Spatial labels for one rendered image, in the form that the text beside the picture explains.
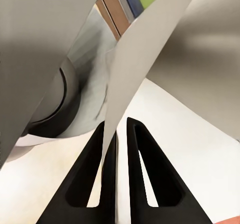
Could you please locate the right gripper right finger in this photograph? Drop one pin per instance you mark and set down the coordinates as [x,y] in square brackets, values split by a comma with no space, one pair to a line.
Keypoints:
[176,202]

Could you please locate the paper coffee filter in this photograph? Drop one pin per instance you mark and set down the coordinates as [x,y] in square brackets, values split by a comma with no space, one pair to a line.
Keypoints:
[177,70]

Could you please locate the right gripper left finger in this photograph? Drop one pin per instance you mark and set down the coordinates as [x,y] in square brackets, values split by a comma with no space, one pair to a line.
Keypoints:
[69,203]

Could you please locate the coffee maker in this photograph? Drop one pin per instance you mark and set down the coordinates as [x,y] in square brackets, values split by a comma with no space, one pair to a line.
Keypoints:
[54,82]

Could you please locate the fixed window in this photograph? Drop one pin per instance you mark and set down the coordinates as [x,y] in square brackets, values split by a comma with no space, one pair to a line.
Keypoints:
[120,14]

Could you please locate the countertop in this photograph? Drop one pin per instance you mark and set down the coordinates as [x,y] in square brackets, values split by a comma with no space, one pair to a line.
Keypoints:
[28,183]

